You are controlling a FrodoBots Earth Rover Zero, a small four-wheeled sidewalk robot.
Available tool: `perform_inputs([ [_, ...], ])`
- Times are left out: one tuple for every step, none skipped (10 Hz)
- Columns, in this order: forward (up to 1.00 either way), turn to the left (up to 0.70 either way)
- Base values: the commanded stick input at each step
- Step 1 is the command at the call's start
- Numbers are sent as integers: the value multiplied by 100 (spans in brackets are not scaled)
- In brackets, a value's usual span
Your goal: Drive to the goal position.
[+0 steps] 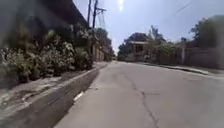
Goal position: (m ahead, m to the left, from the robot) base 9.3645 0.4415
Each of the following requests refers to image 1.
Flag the group of dark trees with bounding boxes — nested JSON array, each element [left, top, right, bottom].
[[116, 25, 183, 63]]

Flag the grey concrete road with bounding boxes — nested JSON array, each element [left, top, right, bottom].
[[53, 60, 224, 128]]

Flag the wooden utility pole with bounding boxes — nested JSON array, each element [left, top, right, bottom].
[[86, 0, 92, 28], [91, 0, 108, 63]]

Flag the row of green bushes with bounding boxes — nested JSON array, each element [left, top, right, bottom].
[[0, 29, 95, 88]]

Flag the concrete roadside gutter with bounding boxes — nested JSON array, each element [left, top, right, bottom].
[[0, 63, 110, 128]]

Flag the raised concrete pavement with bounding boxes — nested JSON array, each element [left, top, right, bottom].
[[138, 61, 224, 77]]

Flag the dark building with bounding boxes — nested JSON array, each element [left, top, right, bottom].
[[0, 0, 92, 51]]

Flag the large green tree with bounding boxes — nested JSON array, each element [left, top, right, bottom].
[[189, 14, 224, 50]]

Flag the pale brick wall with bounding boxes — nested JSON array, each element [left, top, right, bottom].
[[91, 42, 115, 63]]

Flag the bushes along wall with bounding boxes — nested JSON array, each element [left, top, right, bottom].
[[146, 39, 184, 65]]

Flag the overhead wires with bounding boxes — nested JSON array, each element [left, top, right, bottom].
[[96, 0, 196, 31]]

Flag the grey boundary wall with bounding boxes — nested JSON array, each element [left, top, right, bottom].
[[156, 45, 224, 71]]

